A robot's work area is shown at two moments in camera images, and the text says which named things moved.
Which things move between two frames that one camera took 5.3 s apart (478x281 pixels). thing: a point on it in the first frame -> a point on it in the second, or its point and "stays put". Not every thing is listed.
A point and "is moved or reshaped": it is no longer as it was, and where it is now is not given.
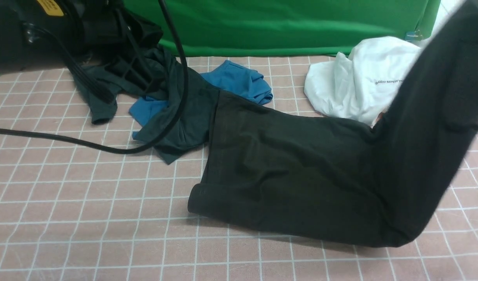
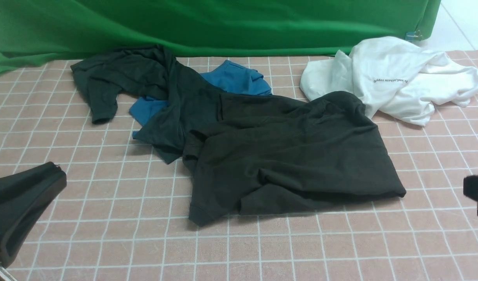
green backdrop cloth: [203, 27] stays put
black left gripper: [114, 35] -> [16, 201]
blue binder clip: [413, 36] stays put
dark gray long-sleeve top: [333, 180] is moved or reshaped
